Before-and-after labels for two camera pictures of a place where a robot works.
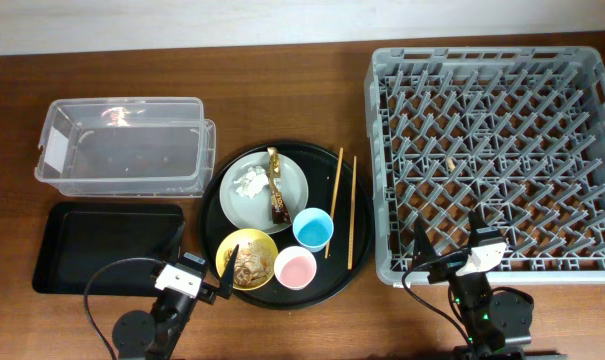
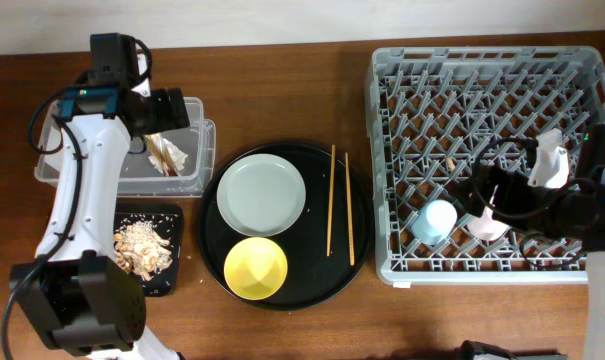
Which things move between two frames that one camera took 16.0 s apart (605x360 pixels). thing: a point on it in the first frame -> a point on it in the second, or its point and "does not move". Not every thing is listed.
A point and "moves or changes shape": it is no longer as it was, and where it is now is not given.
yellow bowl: x=257 y=257 moves or changes shape
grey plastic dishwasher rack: x=532 y=136 does not move
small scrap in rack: x=450 y=163 does not move
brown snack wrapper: x=280 y=211 -> x=160 y=155
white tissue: x=254 y=182 -> x=163 y=155
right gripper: x=424 y=251 -> x=510 y=184
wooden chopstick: x=335 y=195 moves or changes shape
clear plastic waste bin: x=127 y=147 does not move
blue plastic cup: x=313 y=229 -> x=435 y=223
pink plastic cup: x=295 y=268 moves or changes shape
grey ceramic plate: x=254 y=215 does not move
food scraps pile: x=252 y=265 -> x=141 y=249
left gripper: x=226 y=282 -> x=173 y=112
